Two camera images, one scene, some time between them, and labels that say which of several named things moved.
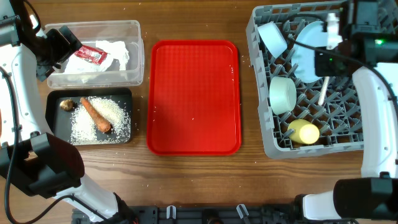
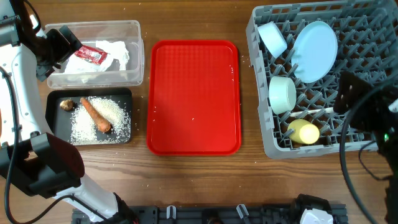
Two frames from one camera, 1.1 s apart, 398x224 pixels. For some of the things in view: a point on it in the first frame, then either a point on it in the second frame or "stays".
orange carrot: [101, 123] stays
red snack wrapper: [92, 55] stays
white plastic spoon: [321, 99] to [325, 110]
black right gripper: [320, 70] to [375, 102]
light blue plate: [303, 59] stays
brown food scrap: [68, 105] stays
